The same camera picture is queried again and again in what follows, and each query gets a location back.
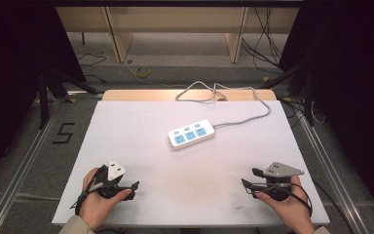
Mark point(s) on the aluminium floor rail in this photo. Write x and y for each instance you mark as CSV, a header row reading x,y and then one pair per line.
x,y
334,175
16,175

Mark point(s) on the person's left hand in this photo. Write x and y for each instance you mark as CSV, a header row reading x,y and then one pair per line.
x,y
94,204

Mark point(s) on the white power strip blue sockets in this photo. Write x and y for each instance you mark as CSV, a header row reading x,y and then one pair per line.
x,y
191,135

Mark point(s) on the black metal stand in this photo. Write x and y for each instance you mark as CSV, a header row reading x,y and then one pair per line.
x,y
309,97
44,97

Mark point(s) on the person's right hand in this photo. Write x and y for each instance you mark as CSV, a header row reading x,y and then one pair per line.
x,y
292,208

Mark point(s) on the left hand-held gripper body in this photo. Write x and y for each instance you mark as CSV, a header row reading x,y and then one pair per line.
x,y
113,170

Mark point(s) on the black curtain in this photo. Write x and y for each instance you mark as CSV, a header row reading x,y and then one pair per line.
x,y
9,65
354,81

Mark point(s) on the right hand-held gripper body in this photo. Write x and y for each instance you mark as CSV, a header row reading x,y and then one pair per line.
x,y
280,170

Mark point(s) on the light wooden bench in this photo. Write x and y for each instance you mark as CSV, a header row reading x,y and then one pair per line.
x,y
175,19

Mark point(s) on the yellow tape roll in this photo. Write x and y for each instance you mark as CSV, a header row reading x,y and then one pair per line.
x,y
142,72

